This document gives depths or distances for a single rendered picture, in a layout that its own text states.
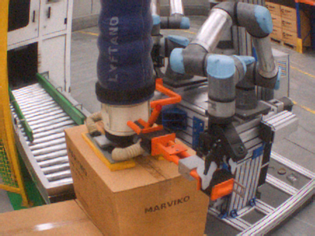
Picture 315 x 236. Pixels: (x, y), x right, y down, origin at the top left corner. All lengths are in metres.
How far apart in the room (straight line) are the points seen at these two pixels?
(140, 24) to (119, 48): 0.11
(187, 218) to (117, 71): 0.63
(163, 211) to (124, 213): 0.16
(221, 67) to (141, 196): 0.60
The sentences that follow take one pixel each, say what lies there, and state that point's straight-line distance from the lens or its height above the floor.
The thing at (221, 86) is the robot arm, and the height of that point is 1.36.
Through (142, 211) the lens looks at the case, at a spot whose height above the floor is 0.83.
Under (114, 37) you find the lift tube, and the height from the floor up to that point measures 1.41.
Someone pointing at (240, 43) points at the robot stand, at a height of 1.30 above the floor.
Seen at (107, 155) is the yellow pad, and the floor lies 0.97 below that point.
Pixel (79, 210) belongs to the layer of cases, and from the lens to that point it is 1.94.
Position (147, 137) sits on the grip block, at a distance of 1.36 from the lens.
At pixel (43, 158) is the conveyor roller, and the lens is 2.50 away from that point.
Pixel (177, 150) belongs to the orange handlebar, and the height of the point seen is 1.09.
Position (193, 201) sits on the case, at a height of 0.79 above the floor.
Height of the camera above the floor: 1.67
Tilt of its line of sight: 22 degrees down
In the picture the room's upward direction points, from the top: 1 degrees counter-clockwise
